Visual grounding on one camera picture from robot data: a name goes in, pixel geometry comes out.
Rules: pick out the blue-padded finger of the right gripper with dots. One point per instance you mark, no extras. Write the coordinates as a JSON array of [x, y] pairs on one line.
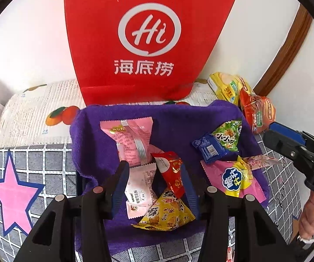
[[288, 132]]

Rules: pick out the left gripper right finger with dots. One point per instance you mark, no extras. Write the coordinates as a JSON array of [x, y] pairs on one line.
[[190, 192]]

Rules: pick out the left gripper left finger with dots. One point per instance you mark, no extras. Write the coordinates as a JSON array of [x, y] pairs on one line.
[[120, 180]]

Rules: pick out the pale pink candy packet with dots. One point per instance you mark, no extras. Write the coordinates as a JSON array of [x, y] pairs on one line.
[[139, 193]]

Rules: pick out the yellow rice cracker packet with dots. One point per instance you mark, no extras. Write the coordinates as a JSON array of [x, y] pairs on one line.
[[166, 214]]

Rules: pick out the red small snack packet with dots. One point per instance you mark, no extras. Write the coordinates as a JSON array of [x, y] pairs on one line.
[[169, 165]]

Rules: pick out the long toy story snack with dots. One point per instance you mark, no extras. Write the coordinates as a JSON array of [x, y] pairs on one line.
[[260, 161]]

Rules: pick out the pink yellow crisps packet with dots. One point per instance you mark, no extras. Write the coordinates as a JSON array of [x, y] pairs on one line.
[[234, 178]]

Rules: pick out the blue cookie packet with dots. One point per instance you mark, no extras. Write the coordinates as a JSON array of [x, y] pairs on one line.
[[210, 148]]

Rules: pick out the green snack packet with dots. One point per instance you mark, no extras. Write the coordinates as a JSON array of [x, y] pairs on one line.
[[228, 134]]

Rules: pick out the pink wafer packet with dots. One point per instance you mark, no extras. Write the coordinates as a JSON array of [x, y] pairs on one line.
[[132, 137]]

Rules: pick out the person right hand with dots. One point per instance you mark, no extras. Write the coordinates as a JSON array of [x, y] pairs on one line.
[[306, 220]]

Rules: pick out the orange chips bag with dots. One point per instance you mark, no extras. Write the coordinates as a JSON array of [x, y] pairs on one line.
[[259, 111]]

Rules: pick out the purple towel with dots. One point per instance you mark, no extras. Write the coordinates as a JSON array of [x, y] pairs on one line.
[[175, 127]]

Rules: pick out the yellow chips bag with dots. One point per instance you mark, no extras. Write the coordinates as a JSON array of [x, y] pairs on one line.
[[227, 87]]

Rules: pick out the pink paper star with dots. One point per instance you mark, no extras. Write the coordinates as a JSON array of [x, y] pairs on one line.
[[16, 199]]

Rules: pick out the red paper shopping bag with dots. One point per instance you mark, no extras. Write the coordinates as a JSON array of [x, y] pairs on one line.
[[127, 51]]

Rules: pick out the wooden door frame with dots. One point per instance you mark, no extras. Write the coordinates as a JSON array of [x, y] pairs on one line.
[[287, 52]]

